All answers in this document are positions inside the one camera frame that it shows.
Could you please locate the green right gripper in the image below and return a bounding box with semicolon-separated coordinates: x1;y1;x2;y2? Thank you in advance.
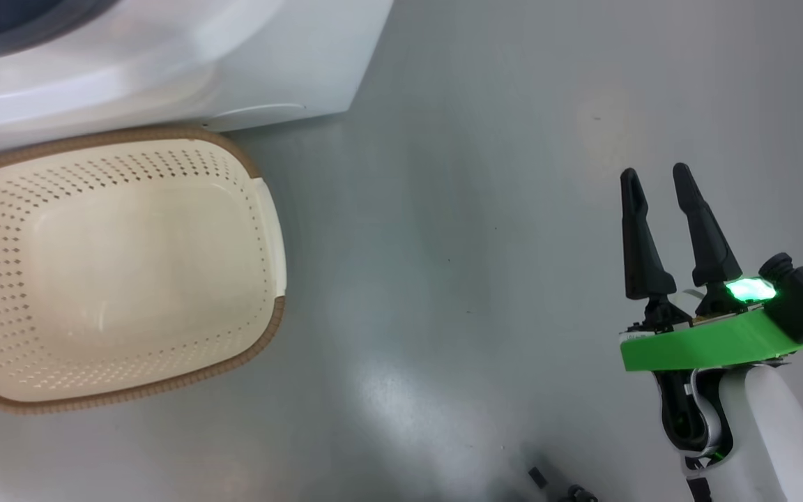
620;162;803;372

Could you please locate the cream perforated laundry basket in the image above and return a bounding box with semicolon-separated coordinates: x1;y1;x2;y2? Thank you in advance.
0;125;287;416

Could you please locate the white front-load washing machine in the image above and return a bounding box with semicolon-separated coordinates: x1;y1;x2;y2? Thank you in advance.
0;0;395;168

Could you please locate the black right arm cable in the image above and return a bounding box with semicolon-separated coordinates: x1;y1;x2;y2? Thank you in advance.
684;474;714;502

